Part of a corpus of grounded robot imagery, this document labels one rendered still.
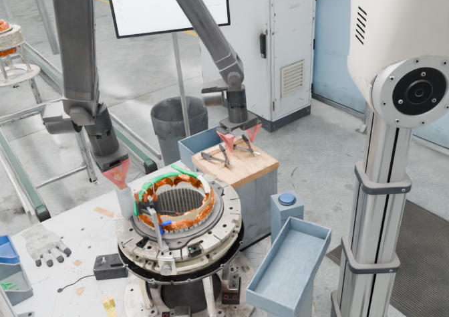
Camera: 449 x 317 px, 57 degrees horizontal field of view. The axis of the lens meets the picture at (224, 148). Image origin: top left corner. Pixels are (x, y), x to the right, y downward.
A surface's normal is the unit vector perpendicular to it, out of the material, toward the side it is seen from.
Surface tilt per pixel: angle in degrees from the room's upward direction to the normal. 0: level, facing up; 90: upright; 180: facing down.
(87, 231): 0
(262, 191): 90
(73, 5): 120
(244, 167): 0
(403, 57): 109
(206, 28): 94
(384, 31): 102
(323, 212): 0
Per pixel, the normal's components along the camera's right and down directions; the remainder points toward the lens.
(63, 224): -0.07, -0.84
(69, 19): -0.03, 0.87
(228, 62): 0.04, 0.60
